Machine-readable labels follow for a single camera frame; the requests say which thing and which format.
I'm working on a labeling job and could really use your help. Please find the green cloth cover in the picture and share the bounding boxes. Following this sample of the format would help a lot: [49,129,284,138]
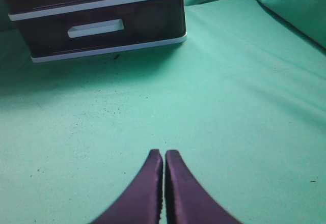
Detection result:
[1,0,325,223]

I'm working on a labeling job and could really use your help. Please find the white frame drawer cabinet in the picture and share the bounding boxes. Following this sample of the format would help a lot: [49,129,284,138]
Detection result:
[6,0,186,63]

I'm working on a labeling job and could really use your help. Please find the bottom purple translucent drawer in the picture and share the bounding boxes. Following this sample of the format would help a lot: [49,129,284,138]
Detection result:
[17,0,186,58]

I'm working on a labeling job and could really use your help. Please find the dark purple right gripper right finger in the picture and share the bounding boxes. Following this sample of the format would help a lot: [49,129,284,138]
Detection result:
[165,150,240,223]

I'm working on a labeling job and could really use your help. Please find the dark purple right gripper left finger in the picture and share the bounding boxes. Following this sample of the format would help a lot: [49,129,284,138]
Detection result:
[92,149,163,224]

